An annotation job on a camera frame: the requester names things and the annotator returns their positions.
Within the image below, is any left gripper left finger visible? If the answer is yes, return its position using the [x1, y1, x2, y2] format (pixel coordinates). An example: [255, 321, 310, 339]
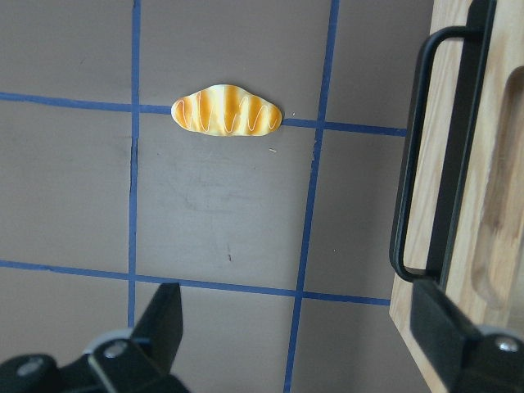
[130, 282, 183, 371]

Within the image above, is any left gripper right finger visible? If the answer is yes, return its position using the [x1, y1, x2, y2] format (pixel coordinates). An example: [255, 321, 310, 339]
[410, 279, 483, 392]

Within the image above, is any toy bread loaf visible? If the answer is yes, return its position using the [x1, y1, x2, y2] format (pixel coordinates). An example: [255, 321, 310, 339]
[170, 84, 282, 137]

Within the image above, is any black drawer handle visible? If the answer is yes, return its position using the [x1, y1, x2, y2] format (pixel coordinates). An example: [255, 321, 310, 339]
[389, 1, 497, 287]

